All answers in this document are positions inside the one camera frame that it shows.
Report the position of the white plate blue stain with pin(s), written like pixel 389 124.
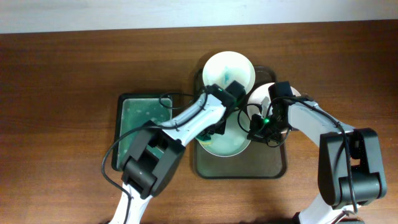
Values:
pixel 225 67

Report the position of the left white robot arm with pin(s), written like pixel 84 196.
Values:
pixel 155 153

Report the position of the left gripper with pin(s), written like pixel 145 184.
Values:
pixel 214 130

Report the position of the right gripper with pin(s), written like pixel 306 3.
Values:
pixel 259 135

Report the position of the small green water tray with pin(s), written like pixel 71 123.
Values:
pixel 136 109

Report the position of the green yellow scrubbing sponge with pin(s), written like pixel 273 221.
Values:
pixel 206 140

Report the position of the pale blue plate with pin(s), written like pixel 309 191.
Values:
pixel 234 140

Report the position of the large dark serving tray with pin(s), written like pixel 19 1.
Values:
pixel 257 161

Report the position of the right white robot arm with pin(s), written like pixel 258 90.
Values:
pixel 350 167

